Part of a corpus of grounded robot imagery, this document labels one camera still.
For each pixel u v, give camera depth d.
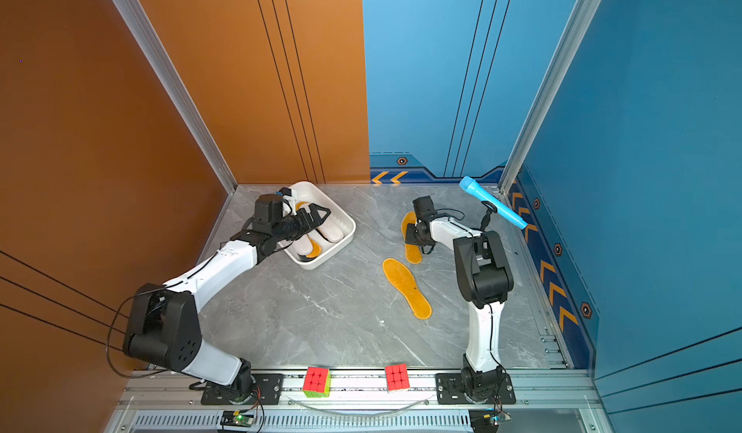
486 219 0.92
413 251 0.99
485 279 0.54
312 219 0.78
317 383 0.71
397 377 0.71
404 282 0.92
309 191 1.11
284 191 0.79
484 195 0.87
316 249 0.97
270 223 0.68
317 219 0.77
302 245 0.96
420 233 0.78
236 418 0.71
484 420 0.70
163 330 0.44
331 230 1.01
